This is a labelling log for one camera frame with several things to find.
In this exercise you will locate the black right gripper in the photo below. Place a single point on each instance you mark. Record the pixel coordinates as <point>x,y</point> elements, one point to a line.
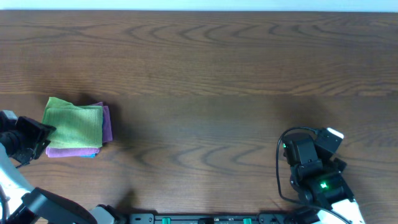
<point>338,167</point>

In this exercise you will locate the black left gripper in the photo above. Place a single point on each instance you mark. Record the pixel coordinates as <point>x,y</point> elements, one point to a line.
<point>34,134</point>

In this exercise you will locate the light green microfiber cloth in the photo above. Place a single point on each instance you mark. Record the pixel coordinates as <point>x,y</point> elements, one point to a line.
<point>76,126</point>

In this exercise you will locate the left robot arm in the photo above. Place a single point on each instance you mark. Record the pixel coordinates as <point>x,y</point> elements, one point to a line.
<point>23,203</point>

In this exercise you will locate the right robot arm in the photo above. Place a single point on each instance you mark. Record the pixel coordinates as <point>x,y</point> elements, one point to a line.
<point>322,188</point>

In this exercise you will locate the folded purple cloth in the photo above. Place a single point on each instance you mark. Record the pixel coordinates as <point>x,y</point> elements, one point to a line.
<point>75,152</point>

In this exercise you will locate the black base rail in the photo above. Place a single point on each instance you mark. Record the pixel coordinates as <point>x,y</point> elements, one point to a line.
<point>262,218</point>

